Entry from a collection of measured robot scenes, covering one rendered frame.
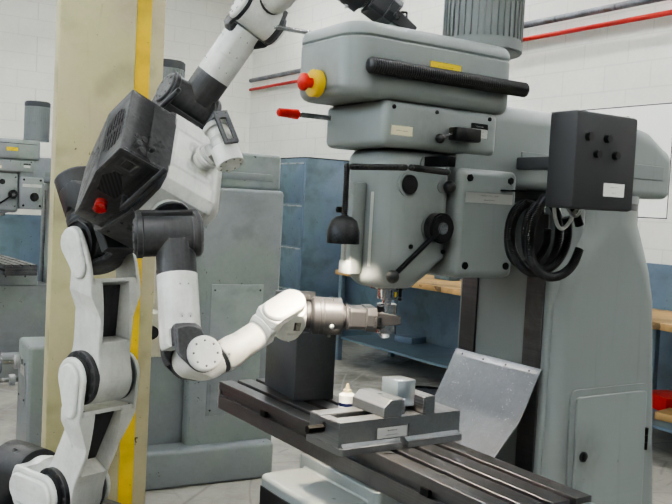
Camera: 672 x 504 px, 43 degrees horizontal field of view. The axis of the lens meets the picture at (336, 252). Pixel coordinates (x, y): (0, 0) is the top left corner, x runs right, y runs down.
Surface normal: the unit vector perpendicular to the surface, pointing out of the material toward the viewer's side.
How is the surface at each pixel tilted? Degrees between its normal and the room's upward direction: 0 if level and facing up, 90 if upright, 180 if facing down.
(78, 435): 115
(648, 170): 90
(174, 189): 95
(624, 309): 88
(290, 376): 90
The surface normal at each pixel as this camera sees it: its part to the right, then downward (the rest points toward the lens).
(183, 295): 0.49, -0.27
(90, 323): -0.62, 0.01
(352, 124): -0.84, -0.02
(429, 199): 0.54, 0.07
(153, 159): 0.69, -0.47
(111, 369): 0.78, -0.09
